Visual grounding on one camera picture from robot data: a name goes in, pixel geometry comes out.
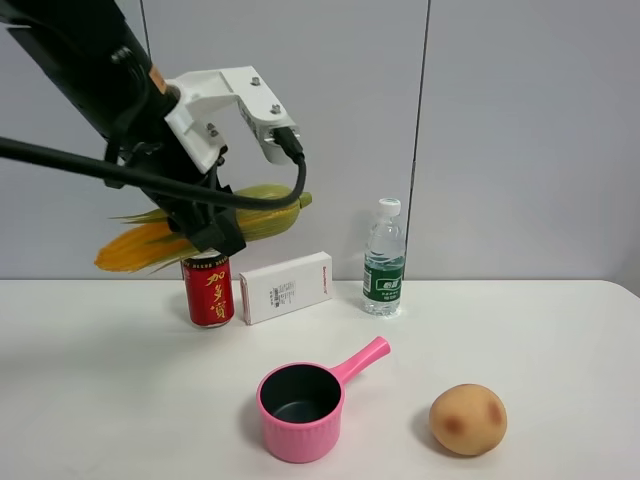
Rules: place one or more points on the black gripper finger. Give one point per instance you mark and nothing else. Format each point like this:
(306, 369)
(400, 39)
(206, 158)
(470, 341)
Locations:
(223, 235)

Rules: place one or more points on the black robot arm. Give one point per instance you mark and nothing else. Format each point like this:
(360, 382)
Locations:
(88, 51)

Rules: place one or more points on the brown potato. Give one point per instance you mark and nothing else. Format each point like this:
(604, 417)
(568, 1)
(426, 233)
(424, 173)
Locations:
(468, 420)

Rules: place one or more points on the pink saucepan with handle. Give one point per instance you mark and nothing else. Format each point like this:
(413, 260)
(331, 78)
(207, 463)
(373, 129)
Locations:
(300, 404)

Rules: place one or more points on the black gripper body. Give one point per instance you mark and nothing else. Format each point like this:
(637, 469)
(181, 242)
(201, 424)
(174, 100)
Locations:
(147, 146)

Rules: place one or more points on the yellow corn cob with husk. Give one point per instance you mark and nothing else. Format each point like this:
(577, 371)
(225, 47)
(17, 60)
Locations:
(150, 242)

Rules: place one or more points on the red drink can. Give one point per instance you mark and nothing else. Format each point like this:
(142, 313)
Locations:
(208, 283)

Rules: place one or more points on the clear water bottle green label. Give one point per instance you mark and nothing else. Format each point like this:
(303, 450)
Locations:
(384, 260)

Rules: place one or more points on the white cardboard box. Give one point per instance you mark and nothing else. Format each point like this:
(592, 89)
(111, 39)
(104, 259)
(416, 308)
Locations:
(285, 287)

